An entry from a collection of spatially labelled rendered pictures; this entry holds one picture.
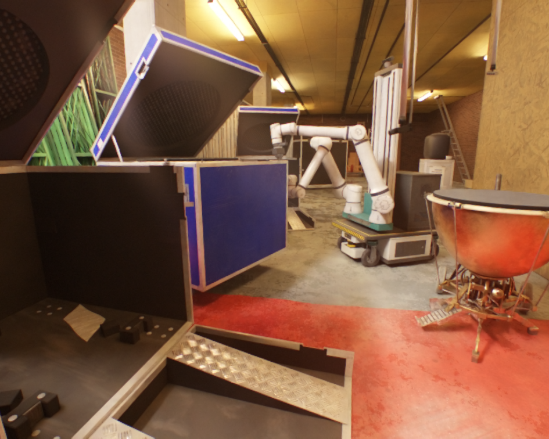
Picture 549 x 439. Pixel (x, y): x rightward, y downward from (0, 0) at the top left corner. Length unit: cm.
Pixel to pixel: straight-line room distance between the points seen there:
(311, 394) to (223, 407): 36
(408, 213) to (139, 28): 305
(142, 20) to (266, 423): 331
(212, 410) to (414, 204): 234
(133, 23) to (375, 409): 350
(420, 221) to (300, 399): 214
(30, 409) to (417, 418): 136
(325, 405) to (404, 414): 32
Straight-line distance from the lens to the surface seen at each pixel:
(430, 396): 160
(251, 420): 135
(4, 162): 205
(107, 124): 256
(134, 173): 157
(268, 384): 138
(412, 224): 301
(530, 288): 250
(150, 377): 140
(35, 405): 131
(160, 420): 139
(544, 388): 189
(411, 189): 292
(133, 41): 350
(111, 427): 123
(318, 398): 140
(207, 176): 184
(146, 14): 349
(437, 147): 515
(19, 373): 161
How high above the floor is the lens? 101
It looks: 12 degrees down
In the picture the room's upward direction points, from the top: straight up
